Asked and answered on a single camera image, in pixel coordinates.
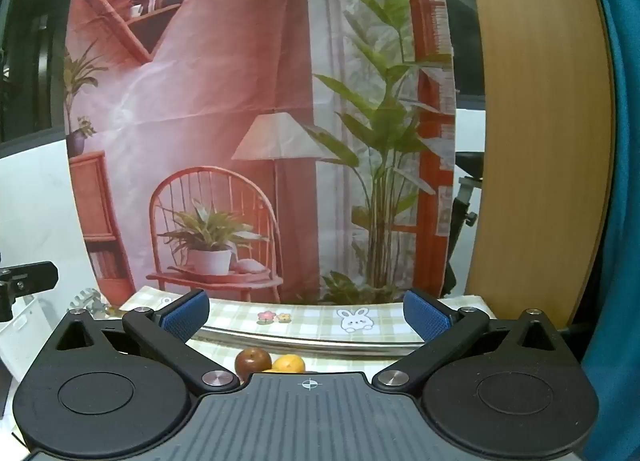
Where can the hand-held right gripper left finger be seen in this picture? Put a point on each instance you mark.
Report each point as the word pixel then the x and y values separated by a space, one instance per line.
pixel 184 316

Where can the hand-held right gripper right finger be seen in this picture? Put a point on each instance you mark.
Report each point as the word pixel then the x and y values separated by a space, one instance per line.
pixel 425 316

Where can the checked bunny print tablecloth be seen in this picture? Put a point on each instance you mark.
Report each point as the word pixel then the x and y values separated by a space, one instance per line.
pixel 320 318

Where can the printed room scene backdrop cloth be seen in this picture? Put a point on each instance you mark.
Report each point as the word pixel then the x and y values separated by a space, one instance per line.
pixel 225 116

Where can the round wooden board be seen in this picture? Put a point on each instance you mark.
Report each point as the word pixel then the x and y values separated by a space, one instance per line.
pixel 540 141

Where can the red apple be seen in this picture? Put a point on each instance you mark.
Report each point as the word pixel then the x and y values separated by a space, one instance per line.
pixel 252 360

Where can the metal rod with gold stripes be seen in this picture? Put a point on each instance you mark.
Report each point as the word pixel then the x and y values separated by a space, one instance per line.
pixel 310 343

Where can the black chair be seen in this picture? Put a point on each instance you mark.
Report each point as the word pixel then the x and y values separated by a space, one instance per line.
pixel 457 221

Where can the teal curtain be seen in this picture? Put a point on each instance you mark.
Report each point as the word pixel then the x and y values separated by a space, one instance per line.
pixel 625 241

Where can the grey metal object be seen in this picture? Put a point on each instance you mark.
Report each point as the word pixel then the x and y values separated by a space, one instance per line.
pixel 86 301

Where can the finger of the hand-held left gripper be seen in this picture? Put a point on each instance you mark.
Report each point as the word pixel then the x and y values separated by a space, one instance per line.
pixel 30 278

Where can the yellow citrus fruit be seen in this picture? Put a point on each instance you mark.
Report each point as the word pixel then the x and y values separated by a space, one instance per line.
pixel 289 365

